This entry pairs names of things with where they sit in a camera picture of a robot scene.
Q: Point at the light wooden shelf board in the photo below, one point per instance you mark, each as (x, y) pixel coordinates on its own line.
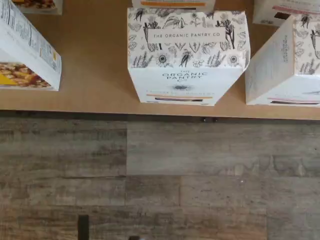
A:
(95, 75)

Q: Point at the white box pink strip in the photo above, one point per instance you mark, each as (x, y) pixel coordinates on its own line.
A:
(287, 75)
(270, 12)

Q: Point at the purely elizabeth yellow granola box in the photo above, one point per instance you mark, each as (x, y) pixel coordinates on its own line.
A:
(25, 50)
(42, 6)

